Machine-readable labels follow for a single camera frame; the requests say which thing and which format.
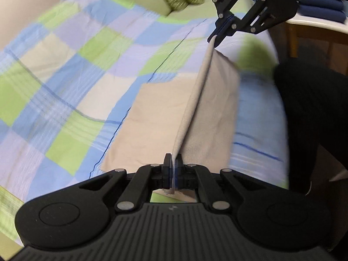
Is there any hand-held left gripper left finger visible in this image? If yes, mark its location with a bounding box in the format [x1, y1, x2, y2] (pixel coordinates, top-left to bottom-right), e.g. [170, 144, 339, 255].
[79, 154, 174, 213]

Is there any person's black pants leg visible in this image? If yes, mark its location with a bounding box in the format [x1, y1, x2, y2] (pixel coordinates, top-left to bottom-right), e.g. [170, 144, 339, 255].
[273, 58, 348, 252]

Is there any folded navy blue cloth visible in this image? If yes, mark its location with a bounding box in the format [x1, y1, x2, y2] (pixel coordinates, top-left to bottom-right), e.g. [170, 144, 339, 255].
[299, 0, 348, 6]
[298, 3, 348, 23]

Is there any white wooden chair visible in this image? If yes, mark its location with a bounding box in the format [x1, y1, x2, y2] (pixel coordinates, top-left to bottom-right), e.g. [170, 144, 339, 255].
[284, 5, 348, 75]

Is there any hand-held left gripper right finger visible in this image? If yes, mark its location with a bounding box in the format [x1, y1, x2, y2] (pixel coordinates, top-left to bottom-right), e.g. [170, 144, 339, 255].
[175, 154, 272, 212]

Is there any beige fleece cloth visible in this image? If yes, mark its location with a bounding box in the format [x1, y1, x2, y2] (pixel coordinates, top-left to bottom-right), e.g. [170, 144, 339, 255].
[99, 37, 241, 196]

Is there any checkered blue green bed sheet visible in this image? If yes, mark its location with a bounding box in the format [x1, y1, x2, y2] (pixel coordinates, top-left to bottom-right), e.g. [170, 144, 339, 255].
[0, 0, 290, 248]

